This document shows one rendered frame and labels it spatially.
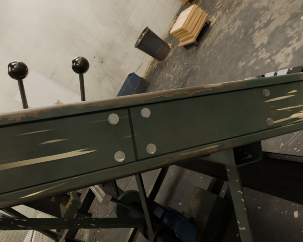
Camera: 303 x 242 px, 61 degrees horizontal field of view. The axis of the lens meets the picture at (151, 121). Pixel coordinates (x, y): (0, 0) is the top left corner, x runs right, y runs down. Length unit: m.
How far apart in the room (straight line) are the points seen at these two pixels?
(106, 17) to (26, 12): 1.70
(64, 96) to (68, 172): 4.56
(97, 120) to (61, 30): 6.07
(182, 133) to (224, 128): 0.08
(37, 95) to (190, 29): 2.84
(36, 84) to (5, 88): 1.60
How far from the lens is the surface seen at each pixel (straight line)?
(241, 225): 0.65
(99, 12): 6.55
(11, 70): 0.55
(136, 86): 5.43
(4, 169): 0.35
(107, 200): 1.32
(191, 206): 1.96
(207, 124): 0.41
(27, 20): 6.47
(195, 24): 4.36
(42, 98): 4.91
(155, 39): 5.54
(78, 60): 0.56
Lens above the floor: 1.42
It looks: 20 degrees down
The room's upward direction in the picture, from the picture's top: 60 degrees counter-clockwise
